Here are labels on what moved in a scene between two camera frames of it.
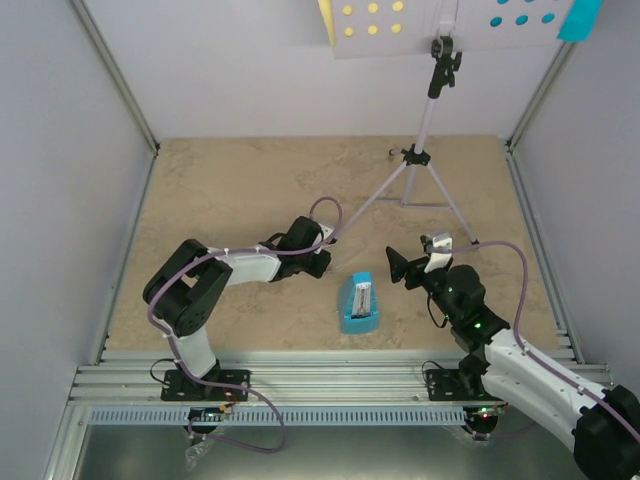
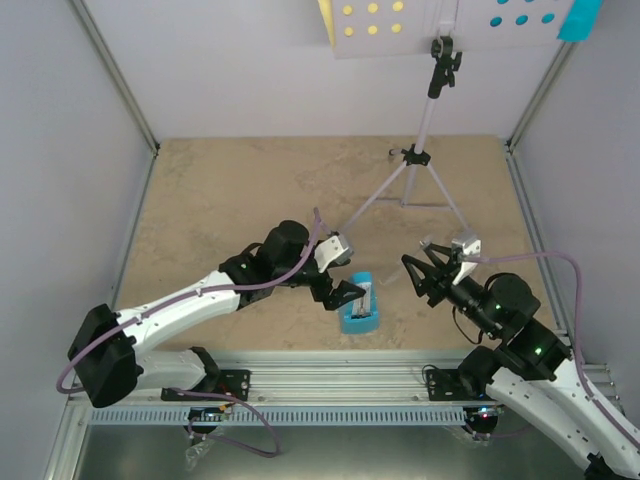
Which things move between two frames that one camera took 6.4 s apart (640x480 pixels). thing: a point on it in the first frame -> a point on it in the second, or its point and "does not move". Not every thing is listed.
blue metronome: (358, 304) does not move
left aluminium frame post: (88, 22) does not move
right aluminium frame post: (540, 93) does not move
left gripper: (317, 270) -> (333, 300)
